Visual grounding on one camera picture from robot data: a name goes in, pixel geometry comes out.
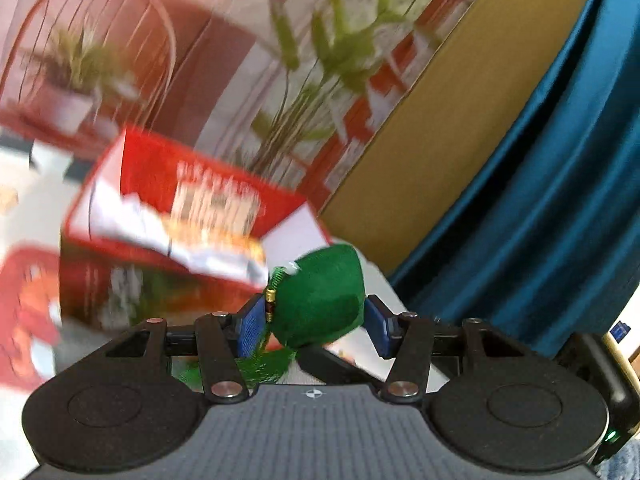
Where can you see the green plush pouch with tassel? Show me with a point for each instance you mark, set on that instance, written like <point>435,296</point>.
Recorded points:
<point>320,300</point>

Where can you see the yellow board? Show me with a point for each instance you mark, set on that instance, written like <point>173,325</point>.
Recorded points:
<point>450,135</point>

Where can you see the blue curtain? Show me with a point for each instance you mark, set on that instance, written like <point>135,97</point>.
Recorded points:
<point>550,210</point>

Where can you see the red strawberry print box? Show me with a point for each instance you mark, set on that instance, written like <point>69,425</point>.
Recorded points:
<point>145,170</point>

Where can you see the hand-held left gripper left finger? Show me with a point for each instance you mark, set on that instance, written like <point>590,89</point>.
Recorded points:
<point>251,327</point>

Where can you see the wall tapestry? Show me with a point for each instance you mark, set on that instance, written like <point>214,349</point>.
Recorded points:
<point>225,35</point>

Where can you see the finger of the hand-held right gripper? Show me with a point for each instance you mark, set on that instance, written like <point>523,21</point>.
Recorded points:
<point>325,362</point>

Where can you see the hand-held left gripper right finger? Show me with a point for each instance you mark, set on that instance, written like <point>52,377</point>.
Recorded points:
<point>376,327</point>

